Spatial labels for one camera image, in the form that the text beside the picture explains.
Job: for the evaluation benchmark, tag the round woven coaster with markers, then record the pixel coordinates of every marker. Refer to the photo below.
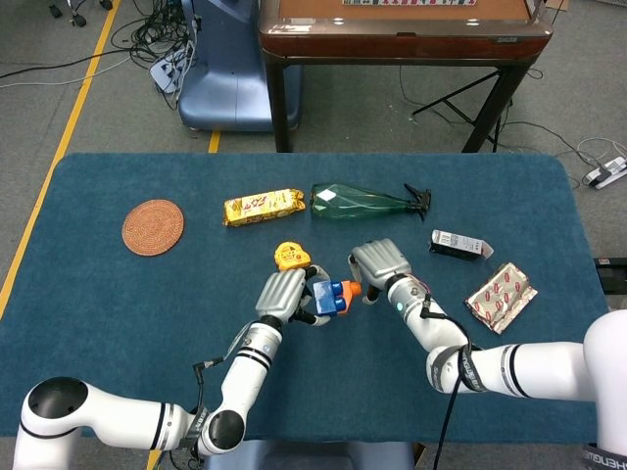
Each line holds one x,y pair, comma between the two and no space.
153,227

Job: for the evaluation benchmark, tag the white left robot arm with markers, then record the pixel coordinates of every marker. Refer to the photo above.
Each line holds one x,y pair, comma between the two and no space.
122,421

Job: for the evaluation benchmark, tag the yellow biscuit packet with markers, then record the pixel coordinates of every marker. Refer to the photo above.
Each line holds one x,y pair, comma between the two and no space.
264,206

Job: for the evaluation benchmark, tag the brown mahjong table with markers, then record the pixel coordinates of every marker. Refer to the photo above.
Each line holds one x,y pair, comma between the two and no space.
392,44

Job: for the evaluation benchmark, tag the blue building block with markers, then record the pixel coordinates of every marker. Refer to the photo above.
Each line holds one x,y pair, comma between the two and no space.
324,296

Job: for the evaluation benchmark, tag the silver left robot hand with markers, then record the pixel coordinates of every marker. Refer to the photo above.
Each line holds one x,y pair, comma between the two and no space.
279,294

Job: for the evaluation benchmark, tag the orange building block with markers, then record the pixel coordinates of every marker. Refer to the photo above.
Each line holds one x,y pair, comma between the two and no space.
350,291

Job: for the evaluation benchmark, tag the green spray bottle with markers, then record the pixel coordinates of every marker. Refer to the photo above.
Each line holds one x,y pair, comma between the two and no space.
352,202

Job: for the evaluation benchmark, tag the yellow tape measure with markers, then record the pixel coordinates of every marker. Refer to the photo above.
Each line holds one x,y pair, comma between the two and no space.
291,255

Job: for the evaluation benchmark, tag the black swivel stool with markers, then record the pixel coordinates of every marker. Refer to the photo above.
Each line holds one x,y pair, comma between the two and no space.
78,20

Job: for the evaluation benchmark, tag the grey robot torso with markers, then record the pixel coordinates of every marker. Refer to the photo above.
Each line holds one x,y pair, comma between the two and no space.
303,457

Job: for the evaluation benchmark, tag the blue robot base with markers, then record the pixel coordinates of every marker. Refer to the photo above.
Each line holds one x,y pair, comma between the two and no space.
220,88

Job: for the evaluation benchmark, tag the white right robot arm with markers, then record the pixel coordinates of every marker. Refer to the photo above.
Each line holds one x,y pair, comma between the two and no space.
529,367

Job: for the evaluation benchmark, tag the white power strip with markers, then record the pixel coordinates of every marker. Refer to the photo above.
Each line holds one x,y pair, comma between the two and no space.
169,71
607,171

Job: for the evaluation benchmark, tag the blue felt table cloth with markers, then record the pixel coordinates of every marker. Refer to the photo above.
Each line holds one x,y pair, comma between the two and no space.
122,303

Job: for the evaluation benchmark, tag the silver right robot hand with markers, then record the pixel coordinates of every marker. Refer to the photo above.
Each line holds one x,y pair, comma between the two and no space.
382,259

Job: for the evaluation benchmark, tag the black and white carton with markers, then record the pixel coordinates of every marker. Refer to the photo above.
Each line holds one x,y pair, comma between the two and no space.
455,245

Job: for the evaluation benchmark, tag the red silver foil packet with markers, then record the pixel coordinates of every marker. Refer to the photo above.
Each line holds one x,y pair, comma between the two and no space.
499,298

